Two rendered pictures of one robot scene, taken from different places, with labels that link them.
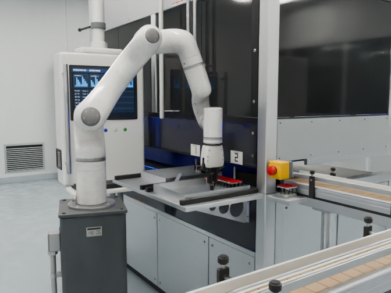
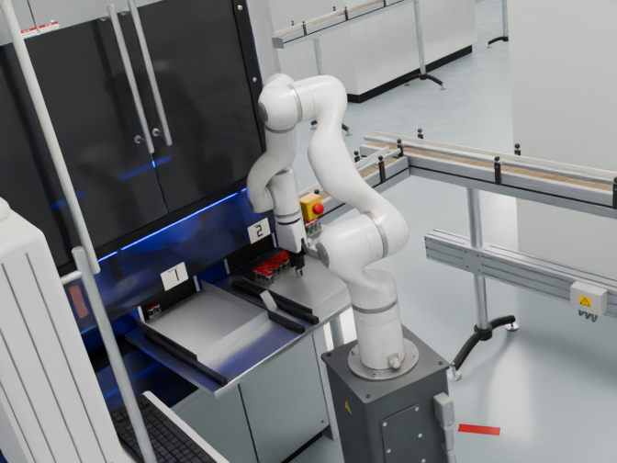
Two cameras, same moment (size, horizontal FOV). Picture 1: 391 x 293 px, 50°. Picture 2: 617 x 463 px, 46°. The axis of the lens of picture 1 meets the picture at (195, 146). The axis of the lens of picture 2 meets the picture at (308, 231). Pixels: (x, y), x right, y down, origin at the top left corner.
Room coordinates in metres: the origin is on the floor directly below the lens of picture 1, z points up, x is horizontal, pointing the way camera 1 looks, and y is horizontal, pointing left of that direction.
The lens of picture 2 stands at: (1.91, 2.01, 2.05)
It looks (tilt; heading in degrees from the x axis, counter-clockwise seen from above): 26 degrees down; 266
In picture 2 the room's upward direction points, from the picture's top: 11 degrees counter-clockwise
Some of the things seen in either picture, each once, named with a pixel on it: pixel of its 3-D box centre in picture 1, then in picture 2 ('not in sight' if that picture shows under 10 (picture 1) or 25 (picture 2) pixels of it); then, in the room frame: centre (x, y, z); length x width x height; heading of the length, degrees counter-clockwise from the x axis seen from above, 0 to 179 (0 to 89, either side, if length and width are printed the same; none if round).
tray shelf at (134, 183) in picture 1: (188, 186); (259, 307); (1.97, 0.04, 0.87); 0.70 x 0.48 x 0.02; 34
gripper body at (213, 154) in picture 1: (212, 154); (291, 231); (1.82, -0.08, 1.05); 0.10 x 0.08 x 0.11; 124
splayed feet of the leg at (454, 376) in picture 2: not in sight; (483, 339); (1.04, -0.61, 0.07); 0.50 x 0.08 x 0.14; 34
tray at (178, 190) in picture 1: (201, 188); (306, 278); (1.80, -0.03, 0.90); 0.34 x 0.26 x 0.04; 124
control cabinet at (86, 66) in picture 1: (100, 115); (18, 359); (2.49, 0.57, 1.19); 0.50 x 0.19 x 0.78; 120
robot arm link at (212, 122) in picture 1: (212, 121); (281, 190); (1.82, -0.08, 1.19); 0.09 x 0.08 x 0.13; 17
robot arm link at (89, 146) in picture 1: (89, 129); (356, 265); (1.69, 0.43, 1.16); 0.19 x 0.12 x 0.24; 17
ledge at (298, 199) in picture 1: (288, 197); (309, 232); (1.74, -0.40, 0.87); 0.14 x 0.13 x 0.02; 124
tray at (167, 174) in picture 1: (181, 174); (200, 319); (2.15, 0.07, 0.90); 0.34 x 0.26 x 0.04; 124
